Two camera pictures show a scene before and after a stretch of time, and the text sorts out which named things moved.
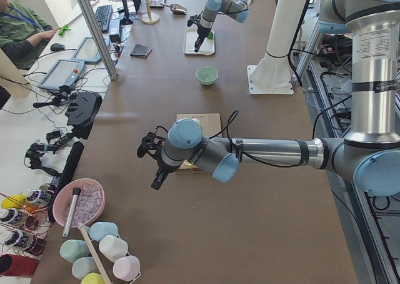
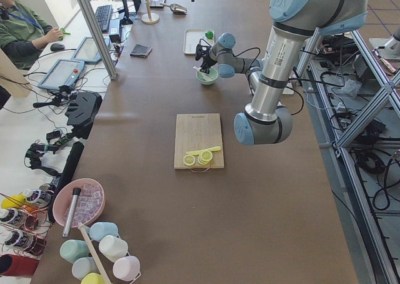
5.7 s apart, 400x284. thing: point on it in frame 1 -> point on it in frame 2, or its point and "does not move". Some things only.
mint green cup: [70, 250] does not move
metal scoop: [176, 8] does not move
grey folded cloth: [140, 50] does not move
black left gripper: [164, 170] -> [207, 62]
